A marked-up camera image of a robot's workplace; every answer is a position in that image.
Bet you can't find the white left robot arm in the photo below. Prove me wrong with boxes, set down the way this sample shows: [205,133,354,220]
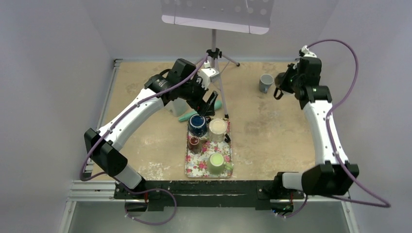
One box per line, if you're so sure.
[84,58,219,199]

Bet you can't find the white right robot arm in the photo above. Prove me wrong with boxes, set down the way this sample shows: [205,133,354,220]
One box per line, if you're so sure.
[273,57,360,198]

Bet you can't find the music stand with tripod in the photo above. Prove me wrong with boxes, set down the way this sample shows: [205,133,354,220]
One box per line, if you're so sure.
[161,0,275,119]

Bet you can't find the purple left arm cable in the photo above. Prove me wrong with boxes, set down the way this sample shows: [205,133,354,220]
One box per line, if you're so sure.
[79,53,210,183]

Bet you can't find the floral serving tray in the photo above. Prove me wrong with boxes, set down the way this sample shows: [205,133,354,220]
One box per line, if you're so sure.
[185,118,233,179]

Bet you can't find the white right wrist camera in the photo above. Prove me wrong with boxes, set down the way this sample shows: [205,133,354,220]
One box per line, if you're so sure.
[299,45,317,58]

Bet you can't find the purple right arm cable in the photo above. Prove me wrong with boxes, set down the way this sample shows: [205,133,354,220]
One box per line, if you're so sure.
[307,39,392,209]

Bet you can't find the grey blue mug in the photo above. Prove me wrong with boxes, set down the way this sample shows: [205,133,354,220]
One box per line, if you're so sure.
[258,74,274,94]

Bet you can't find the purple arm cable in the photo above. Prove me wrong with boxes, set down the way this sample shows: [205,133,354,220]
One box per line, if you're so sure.
[307,39,392,209]
[79,53,210,183]

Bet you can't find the small brown mug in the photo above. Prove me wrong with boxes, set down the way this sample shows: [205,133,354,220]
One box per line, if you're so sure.
[188,136,202,154]

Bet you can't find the cream beige mug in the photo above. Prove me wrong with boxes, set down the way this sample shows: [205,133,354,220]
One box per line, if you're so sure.
[208,118,228,143]

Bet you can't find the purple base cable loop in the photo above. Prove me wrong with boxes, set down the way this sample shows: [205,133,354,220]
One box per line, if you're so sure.
[124,188,178,226]

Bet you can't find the aluminium frame rail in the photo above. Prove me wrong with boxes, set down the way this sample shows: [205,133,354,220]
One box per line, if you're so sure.
[58,59,122,233]

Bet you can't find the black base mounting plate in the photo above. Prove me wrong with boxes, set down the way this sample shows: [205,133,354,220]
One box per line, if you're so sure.
[114,180,305,211]

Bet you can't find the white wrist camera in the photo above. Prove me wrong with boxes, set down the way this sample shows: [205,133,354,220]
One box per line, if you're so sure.
[197,61,220,89]
[299,45,317,58]

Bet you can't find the teal cylindrical tube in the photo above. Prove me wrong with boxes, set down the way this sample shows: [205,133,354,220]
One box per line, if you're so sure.
[178,100,223,122]

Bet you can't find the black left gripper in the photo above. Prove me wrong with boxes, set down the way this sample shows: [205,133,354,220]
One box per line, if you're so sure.
[179,74,218,117]

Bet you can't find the light green mug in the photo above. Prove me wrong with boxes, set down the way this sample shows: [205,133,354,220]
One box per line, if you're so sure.
[207,153,233,175]

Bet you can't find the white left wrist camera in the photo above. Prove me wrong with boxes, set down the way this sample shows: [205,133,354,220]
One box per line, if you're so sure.
[197,61,220,89]

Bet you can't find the navy blue mug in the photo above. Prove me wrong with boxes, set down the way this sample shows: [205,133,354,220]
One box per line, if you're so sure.
[188,114,207,137]

